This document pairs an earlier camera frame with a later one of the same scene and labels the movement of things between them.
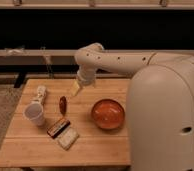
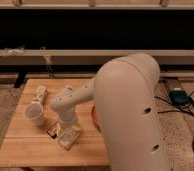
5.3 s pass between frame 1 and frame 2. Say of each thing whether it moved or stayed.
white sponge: stayed
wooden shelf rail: stayed
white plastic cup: stayed
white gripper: moved
